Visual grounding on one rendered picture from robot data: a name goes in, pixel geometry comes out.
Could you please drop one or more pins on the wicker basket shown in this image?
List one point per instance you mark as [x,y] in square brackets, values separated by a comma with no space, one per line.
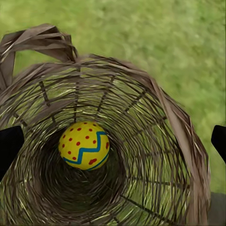
[23,182]

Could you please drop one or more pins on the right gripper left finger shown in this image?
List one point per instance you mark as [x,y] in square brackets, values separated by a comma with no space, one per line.
[11,141]

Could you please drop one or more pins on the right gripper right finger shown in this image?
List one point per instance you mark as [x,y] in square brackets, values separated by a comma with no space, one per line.
[218,139]

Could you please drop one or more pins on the easter egg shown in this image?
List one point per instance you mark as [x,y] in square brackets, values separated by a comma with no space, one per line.
[84,145]

